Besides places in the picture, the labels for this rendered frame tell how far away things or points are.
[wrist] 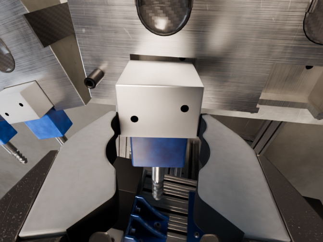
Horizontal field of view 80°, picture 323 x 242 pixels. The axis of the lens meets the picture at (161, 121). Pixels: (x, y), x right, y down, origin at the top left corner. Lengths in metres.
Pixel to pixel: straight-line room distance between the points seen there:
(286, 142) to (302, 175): 0.39
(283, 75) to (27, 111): 0.27
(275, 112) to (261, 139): 0.85
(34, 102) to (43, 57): 0.05
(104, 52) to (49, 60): 0.09
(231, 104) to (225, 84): 0.02
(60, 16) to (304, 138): 1.48
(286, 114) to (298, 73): 0.12
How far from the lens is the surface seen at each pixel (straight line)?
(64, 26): 0.26
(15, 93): 0.26
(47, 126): 0.29
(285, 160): 1.68
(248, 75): 0.17
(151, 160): 0.16
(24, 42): 0.26
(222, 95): 0.17
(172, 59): 0.19
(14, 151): 0.40
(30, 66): 0.27
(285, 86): 0.21
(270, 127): 1.11
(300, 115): 0.33
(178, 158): 0.16
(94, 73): 0.17
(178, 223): 0.54
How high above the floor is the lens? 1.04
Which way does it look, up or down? 51 degrees down
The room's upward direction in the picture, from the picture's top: 167 degrees counter-clockwise
